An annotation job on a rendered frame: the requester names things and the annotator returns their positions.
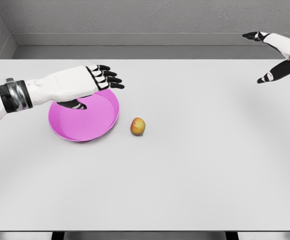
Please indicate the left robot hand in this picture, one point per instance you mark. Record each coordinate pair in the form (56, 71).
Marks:
(72, 82)

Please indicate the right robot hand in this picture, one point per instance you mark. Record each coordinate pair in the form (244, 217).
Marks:
(285, 47)

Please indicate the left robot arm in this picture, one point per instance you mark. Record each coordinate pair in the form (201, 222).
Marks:
(17, 95)

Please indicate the pink plate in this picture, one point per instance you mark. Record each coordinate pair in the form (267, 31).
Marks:
(87, 122)

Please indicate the red yellow apple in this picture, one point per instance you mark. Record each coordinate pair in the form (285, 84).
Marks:
(137, 126)

